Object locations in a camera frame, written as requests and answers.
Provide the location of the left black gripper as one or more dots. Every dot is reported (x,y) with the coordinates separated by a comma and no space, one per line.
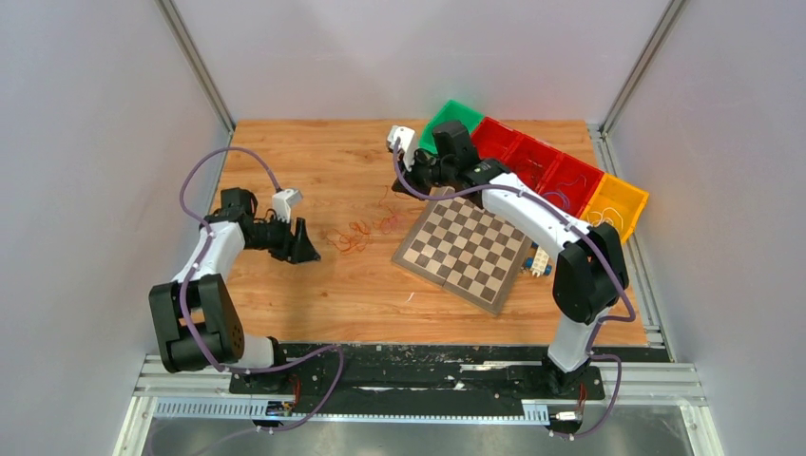
(296,249)

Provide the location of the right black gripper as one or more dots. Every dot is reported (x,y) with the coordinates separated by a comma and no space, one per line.
(412,176)

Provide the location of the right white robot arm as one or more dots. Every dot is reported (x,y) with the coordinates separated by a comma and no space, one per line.
(590,275)

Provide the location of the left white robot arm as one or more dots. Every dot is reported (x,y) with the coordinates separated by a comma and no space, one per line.
(194,317)

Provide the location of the wooden chessboard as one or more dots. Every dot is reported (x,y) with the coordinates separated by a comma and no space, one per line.
(466,251)

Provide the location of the green plastic bin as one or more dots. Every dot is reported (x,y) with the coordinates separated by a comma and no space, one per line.
(450,111)

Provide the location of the red bin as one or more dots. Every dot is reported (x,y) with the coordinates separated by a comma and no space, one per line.
(532,160)
(493,139)
(571,184)

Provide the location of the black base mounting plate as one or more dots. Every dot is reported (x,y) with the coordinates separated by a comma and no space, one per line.
(425,380)

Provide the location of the red bin middle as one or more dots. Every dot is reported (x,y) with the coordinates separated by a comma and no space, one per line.
(532,160)

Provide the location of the white blue toy block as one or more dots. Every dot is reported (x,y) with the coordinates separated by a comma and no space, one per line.
(537,262)

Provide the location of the yellow plastic bin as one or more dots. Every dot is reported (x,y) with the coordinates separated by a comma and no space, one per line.
(618,203)

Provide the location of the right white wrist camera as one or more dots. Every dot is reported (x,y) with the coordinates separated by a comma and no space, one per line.
(403,140)

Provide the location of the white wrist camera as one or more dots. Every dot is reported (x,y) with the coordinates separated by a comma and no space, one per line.
(403,140)
(283,201)

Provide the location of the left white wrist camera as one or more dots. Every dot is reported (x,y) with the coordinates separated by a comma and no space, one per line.
(283,201)

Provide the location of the aluminium frame rail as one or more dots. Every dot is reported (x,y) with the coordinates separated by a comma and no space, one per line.
(639,386)

